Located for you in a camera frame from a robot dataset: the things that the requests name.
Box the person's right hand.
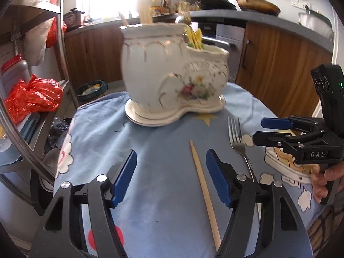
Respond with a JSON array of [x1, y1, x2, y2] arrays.
[[311, 162, 344, 204]]

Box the stainless steel oven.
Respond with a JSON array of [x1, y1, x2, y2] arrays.
[[199, 23, 246, 82]]

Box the gold metal fork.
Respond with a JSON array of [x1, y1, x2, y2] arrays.
[[182, 9, 193, 34]]

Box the dark kitchen countertop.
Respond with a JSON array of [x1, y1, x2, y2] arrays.
[[64, 9, 336, 54]]

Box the wooden spoon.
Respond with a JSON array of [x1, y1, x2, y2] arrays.
[[118, 11, 130, 28]]

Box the grey plastic tray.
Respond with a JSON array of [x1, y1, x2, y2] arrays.
[[19, 111, 41, 143]]

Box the red lidded plastic container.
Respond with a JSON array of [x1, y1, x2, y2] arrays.
[[1, 55, 30, 86]]

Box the blue cartoon printed blanket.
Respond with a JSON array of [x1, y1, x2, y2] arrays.
[[55, 82, 327, 258]]

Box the cream floral ceramic utensil holder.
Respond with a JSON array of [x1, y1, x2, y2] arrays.
[[120, 23, 230, 127]]

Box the black wok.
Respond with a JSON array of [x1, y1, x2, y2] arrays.
[[175, 0, 237, 11]]

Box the white hanging bag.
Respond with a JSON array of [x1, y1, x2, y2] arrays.
[[24, 19, 53, 66]]

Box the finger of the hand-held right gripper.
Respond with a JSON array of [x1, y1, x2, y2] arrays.
[[261, 115, 326, 133], [253, 130, 325, 155]]

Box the lidded cooking pot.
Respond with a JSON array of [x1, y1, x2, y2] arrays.
[[298, 5, 334, 41]]

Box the white wall socket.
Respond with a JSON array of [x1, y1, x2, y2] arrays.
[[292, 0, 312, 9]]

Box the silver metal fork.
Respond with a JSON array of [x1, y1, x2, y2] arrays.
[[227, 116, 259, 184]]

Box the wooden kitchen cabinets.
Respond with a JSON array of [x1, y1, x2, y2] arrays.
[[64, 21, 335, 119]]

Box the black trash bin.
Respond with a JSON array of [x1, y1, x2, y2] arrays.
[[75, 80, 109, 103]]

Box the rice cooker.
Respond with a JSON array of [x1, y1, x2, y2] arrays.
[[63, 8, 85, 31]]

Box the yellow green plastic utensil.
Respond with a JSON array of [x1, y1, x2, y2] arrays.
[[195, 28, 205, 50]]

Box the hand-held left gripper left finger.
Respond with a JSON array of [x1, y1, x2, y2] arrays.
[[28, 149, 137, 258]]

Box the red plastic bag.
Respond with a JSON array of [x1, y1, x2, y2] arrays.
[[4, 75, 63, 124]]

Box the metal shelf rack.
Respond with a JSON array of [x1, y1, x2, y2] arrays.
[[0, 0, 81, 194]]

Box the black plastic bag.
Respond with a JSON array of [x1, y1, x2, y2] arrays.
[[44, 117, 71, 156]]

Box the yellow plastic spoon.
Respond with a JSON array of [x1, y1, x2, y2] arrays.
[[186, 28, 198, 47]]

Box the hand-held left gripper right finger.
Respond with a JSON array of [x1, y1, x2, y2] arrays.
[[206, 148, 316, 258]]

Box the person's plaid clothing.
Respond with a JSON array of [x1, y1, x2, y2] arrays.
[[306, 179, 344, 250]]

